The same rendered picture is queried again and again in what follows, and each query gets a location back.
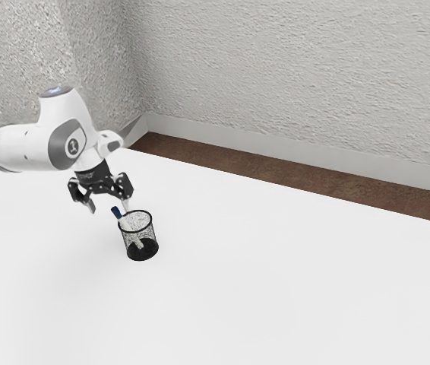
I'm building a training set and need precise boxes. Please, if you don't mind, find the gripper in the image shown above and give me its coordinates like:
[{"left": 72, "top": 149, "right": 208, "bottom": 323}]
[{"left": 66, "top": 159, "right": 135, "bottom": 214}]

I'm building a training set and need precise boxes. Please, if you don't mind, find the white pen with blue cap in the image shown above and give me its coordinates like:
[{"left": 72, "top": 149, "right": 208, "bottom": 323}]
[{"left": 110, "top": 205, "right": 144, "bottom": 250}]

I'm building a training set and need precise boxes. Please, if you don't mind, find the black mesh pen holder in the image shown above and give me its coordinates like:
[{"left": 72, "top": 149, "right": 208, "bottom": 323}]
[{"left": 117, "top": 209, "right": 160, "bottom": 262}]

